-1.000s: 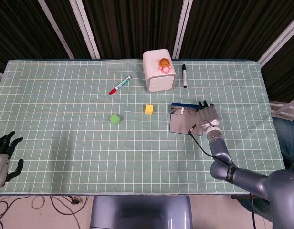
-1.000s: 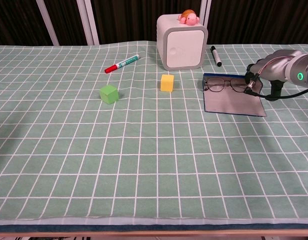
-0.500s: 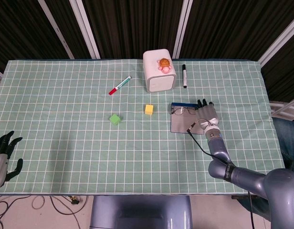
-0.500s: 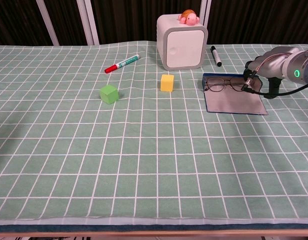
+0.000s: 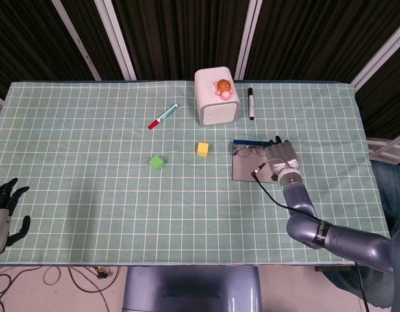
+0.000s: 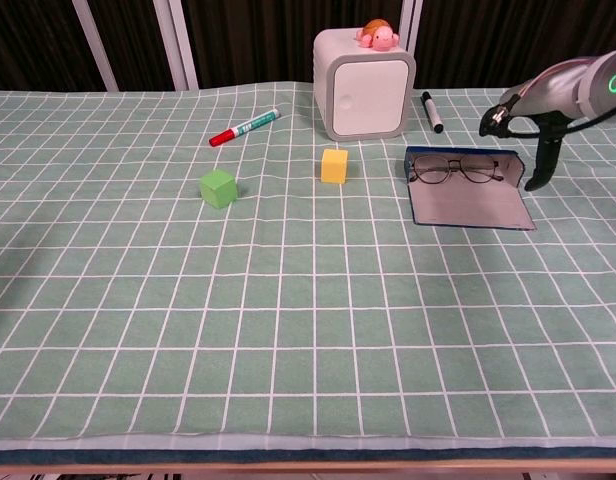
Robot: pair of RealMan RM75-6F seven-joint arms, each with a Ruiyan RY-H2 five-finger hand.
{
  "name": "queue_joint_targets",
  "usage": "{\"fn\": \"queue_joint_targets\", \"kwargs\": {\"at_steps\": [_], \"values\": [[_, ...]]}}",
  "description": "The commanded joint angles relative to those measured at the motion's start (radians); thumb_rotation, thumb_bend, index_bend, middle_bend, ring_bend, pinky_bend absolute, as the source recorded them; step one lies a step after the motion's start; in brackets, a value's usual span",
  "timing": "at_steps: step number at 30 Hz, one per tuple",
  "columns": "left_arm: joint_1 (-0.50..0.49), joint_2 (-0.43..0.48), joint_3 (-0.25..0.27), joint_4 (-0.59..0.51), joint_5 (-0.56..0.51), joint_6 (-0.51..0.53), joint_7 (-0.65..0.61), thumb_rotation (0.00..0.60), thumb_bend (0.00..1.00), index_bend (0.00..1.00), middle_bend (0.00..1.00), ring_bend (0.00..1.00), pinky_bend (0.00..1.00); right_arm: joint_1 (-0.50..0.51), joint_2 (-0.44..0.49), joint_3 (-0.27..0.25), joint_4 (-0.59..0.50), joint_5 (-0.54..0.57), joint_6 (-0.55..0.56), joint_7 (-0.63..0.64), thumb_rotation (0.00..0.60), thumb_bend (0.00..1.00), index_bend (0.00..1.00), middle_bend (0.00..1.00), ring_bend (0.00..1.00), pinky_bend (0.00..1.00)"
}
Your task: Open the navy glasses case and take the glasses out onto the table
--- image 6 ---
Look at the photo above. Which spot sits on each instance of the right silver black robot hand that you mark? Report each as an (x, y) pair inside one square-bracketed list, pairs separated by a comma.
[(553, 92)]

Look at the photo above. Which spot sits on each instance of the blue glasses case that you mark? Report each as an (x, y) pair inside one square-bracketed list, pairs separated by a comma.
[(468, 205)]

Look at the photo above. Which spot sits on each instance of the thin-framed eyeglasses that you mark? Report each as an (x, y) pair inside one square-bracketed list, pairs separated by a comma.
[(433, 170)]

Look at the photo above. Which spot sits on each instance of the black capped white marker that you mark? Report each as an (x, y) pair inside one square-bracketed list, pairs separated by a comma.
[(432, 112)]

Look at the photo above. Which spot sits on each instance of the pink turtle toy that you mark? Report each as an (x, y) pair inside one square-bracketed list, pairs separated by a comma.
[(380, 37)]

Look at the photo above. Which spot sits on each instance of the white cube mini cabinet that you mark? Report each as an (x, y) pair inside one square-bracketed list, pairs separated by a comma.
[(368, 95)]

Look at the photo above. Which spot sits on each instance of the yellow cube block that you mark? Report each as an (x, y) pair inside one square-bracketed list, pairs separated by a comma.
[(334, 167)]

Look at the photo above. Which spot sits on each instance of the dark pleated curtain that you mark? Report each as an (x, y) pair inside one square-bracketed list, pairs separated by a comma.
[(288, 40)]

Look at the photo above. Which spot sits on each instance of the red capped white marker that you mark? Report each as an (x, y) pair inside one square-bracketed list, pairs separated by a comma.
[(243, 129)]

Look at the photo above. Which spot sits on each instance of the green cube block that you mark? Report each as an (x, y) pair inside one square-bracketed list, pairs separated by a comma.
[(218, 189)]

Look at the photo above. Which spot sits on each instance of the green checked tablecloth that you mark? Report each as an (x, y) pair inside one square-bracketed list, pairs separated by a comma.
[(288, 325)]

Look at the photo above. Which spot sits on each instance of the dark blue felt underlay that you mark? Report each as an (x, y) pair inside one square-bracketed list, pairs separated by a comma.
[(308, 456)]

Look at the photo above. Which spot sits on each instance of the white aluminium frame post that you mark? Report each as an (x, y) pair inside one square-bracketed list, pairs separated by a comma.
[(95, 45), (178, 45), (412, 20)]

